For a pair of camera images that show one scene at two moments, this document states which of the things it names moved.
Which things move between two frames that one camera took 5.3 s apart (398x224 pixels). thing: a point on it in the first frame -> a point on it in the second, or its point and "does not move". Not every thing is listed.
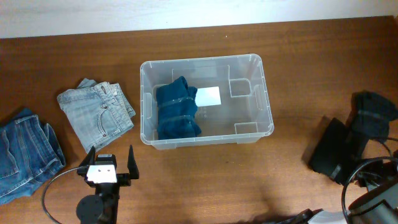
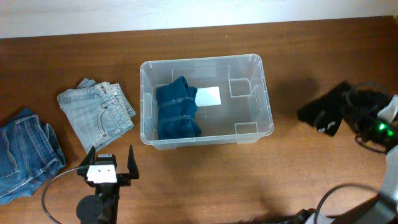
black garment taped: [333, 150] -> [326, 112]
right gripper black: [337, 154] -> [337, 104]
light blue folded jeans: [97, 112] does not move
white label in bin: [208, 96] does not move
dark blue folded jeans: [30, 151] does not move
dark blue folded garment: [176, 110] does not move
